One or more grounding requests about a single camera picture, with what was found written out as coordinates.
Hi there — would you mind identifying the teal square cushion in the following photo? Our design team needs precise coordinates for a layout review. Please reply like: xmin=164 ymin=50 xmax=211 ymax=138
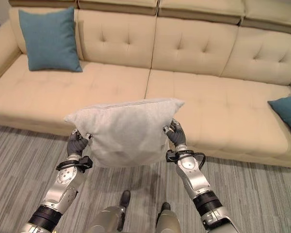
xmin=18 ymin=6 xmax=83 ymax=73
xmin=267 ymin=93 xmax=291 ymax=148

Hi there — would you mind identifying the cream tufted sofa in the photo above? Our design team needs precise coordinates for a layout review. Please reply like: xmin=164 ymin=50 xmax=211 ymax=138
xmin=0 ymin=0 xmax=291 ymax=169

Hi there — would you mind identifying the left silver robot leg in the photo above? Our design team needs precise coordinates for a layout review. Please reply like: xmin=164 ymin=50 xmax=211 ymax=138
xmin=86 ymin=190 xmax=132 ymax=233

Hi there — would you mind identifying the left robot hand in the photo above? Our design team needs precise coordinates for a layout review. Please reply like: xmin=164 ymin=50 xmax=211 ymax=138
xmin=66 ymin=128 xmax=93 ymax=156

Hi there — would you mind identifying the light grey cushion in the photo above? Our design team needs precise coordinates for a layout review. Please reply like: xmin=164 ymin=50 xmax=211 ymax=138
xmin=63 ymin=98 xmax=185 ymax=168

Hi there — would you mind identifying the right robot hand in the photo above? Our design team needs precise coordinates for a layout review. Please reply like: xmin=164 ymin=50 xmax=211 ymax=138
xmin=162 ymin=118 xmax=187 ymax=148

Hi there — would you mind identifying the right silver robot leg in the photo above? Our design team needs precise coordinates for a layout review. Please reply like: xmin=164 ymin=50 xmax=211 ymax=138
xmin=155 ymin=202 xmax=185 ymax=233

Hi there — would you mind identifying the silver robot leg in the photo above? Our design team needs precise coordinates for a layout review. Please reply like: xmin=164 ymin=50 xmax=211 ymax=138
xmin=86 ymin=190 xmax=132 ymax=233
xmin=155 ymin=202 xmax=185 ymax=233

